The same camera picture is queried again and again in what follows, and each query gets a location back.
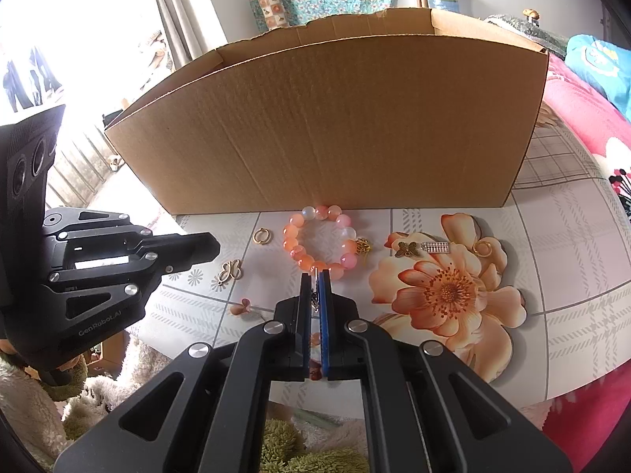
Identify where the gold bow brooch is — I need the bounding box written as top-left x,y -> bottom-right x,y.
216,259 -> 243,286

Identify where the orange pink bead bracelet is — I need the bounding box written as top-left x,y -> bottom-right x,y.
281,204 -> 358,282

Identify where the gold hoop earring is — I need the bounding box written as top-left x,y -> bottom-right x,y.
252,227 -> 274,246

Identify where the silver rhinestone bar pendant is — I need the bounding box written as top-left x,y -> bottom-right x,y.
420,241 -> 450,254

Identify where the brown cardboard box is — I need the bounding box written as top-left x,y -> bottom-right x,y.
106,9 -> 549,215

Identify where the pink floral quilt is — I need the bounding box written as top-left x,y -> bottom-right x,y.
543,56 -> 630,472

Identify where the grey curtain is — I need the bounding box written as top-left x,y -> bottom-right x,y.
155,0 -> 225,69

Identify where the mushroom shaped ornament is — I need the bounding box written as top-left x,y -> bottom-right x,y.
522,9 -> 540,26

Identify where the blue folded blanket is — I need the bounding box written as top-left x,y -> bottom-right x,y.
565,34 -> 631,120

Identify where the patterned roll by wall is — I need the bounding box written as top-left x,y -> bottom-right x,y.
258,0 -> 290,31

